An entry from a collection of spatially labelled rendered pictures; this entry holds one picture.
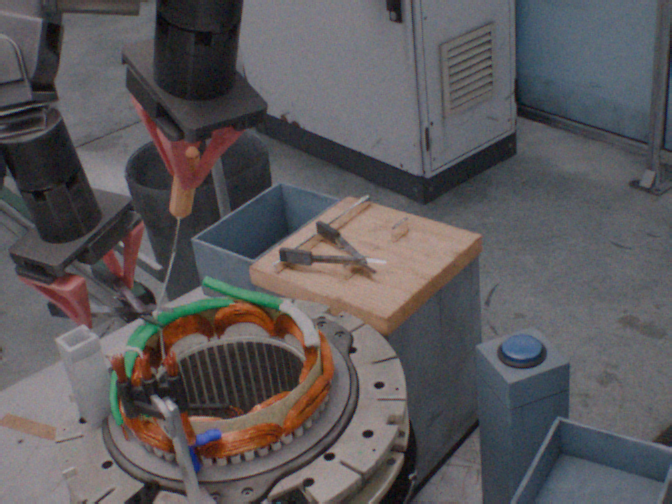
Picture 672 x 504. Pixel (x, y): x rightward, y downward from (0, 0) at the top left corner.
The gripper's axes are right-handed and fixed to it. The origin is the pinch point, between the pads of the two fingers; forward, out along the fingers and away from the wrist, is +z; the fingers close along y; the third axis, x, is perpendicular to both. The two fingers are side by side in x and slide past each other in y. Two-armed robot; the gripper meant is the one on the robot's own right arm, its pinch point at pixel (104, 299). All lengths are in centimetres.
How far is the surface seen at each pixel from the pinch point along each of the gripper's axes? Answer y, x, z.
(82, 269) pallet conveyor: -42, -65, 48
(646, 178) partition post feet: -224, -16, 142
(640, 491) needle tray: -9, 48, 16
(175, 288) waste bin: -91, -103, 105
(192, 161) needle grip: -1.1, 16.3, -18.0
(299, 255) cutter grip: -22.1, 5.6, 10.5
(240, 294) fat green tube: -7.2, 10.3, 2.4
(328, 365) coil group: -3.8, 21.9, 4.5
